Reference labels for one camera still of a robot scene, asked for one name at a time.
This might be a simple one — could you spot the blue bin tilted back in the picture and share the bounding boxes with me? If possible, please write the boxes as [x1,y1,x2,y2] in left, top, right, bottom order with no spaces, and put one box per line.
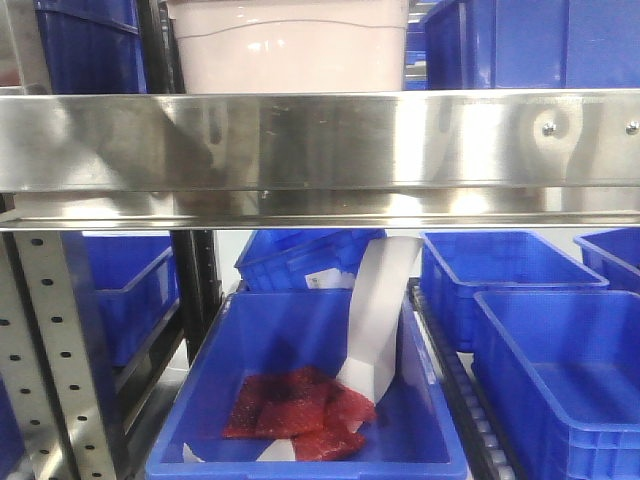
[235,228,386,292]

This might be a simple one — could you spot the blue bin middle right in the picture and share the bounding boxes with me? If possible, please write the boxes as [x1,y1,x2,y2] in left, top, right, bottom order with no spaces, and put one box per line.
[420,229,610,353]

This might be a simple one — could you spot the blue bin with red bags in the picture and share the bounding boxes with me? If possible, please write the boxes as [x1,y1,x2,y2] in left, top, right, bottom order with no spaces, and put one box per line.
[145,290,468,479]

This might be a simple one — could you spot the blue bin lower left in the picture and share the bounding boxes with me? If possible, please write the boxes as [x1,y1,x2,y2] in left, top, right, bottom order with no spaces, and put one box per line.
[84,234,179,367]

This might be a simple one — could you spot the blue bin upper right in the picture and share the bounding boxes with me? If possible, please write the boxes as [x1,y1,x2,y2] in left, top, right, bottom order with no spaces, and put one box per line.
[424,1,639,90]

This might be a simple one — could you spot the blue bin front right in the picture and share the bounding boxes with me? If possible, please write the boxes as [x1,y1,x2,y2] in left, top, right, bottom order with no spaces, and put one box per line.
[473,291,639,479]

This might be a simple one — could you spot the blue bin far right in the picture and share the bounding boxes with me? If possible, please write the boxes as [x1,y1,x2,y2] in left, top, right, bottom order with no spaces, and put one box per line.
[574,227,640,293]

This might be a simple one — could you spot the blue bin upper left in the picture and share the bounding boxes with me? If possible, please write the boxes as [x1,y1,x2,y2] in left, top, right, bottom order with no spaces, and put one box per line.
[34,0,147,94]

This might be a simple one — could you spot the white paper strip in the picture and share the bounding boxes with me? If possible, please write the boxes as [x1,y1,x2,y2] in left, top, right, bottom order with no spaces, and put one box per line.
[181,235,425,464]

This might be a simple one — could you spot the red bubble bags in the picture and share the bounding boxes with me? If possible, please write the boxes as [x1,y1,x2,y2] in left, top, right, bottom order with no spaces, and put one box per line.
[222,366,377,461]

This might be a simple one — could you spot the black roller track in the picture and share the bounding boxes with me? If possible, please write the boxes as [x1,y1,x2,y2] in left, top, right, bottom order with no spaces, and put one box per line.
[408,278,526,479]

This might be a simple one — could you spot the perforated steel upright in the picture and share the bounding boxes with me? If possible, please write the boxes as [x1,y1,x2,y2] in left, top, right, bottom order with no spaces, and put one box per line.
[1,231,130,479]

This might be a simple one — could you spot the steel shelf rail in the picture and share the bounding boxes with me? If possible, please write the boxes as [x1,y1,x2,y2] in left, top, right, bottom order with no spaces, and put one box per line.
[1,89,639,231]

